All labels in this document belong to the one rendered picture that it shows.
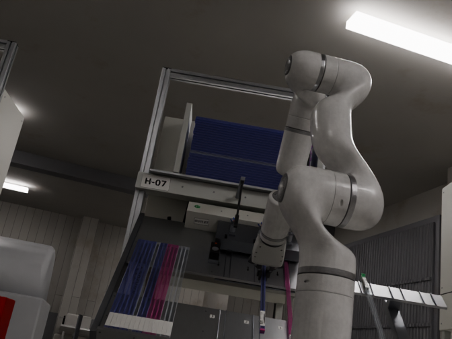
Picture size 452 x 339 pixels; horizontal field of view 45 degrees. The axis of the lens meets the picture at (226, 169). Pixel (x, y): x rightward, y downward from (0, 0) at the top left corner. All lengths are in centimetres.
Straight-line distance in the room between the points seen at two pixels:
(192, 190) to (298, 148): 77
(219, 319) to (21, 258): 320
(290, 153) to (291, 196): 45
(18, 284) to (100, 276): 546
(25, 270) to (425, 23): 349
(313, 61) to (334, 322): 66
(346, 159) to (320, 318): 37
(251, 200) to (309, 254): 112
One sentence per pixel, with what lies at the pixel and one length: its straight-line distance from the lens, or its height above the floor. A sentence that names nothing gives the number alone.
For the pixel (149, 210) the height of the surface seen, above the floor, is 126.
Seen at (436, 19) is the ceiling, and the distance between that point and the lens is 357.
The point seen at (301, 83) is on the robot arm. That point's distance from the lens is 143.
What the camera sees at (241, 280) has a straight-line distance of 197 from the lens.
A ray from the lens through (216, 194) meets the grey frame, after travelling 224.
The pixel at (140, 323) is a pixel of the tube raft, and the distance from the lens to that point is 171.
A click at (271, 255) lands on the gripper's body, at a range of 172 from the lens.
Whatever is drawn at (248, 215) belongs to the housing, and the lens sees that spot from 221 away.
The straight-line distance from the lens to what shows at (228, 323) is 177.
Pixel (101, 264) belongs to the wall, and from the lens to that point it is 1014.
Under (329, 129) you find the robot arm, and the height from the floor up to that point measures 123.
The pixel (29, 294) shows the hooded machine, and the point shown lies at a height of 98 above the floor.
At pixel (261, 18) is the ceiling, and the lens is 362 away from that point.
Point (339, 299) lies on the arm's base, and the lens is 112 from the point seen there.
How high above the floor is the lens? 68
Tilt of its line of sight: 20 degrees up
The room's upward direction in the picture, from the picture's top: 9 degrees clockwise
